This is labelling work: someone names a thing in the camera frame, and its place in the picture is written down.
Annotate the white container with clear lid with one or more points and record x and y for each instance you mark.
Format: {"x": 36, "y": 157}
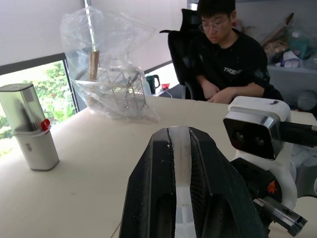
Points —
{"x": 29, "y": 129}

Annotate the person's left hand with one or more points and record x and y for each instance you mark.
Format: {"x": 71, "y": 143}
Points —
{"x": 223, "y": 97}

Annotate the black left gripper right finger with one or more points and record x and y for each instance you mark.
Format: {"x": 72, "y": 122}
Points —
{"x": 223, "y": 188}

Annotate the cluttered grey shelf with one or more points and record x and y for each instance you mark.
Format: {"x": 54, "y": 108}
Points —
{"x": 287, "y": 49}

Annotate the black window frame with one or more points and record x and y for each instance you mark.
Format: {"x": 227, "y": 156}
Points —
{"x": 37, "y": 63}

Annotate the black office chair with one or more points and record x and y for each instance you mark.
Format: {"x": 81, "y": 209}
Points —
{"x": 183, "y": 54}

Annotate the small red object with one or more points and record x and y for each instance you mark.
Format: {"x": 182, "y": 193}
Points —
{"x": 165, "y": 86}

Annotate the dark green mug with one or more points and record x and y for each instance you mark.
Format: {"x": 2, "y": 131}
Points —
{"x": 151, "y": 83}

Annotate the thin-framed eyeglasses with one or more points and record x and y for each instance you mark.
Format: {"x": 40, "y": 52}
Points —
{"x": 214, "y": 26}

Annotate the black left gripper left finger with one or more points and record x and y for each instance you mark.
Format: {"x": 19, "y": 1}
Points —
{"x": 146, "y": 188}

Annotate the clear plastic bag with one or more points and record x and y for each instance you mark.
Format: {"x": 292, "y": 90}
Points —
{"x": 104, "y": 49}

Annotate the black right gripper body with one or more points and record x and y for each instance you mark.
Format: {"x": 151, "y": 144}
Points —
{"x": 257, "y": 181}

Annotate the person in black t-shirt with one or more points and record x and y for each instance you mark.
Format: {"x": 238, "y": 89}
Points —
{"x": 237, "y": 59}

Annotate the person's right hand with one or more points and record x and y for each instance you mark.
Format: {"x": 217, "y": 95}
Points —
{"x": 210, "y": 90}

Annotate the wooden stick bundle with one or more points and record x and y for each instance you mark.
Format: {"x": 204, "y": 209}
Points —
{"x": 94, "y": 65}

